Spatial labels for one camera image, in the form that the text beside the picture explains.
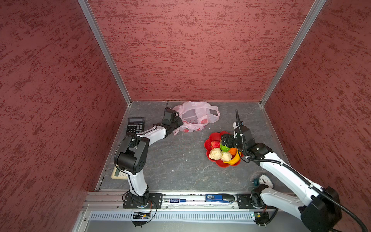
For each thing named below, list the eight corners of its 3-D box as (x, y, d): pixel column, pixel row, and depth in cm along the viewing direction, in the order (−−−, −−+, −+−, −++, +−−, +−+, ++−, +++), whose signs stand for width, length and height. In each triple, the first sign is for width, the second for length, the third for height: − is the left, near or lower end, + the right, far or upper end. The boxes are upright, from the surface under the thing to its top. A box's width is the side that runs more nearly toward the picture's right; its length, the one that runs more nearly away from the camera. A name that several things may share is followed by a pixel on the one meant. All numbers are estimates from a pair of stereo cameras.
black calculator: (124, 134, 103) (123, 132, 101) (130, 119, 112) (128, 117, 110) (143, 134, 103) (142, 132, 101) (147, 119, 112) (146, 117, 110)
